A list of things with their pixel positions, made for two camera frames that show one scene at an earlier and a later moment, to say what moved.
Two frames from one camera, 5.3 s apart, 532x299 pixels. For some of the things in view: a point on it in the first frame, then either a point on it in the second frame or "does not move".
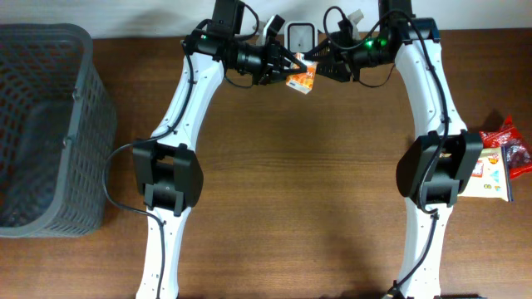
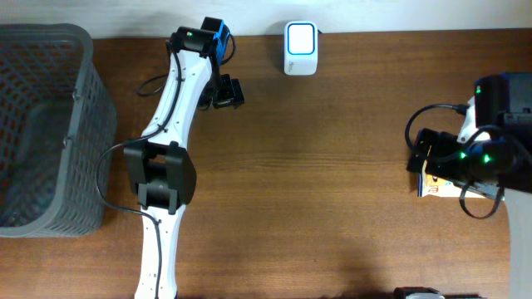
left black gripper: [269, 63] to [229, 93]
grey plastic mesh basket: [58, 127] does not move
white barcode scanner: [300, 36] does not move
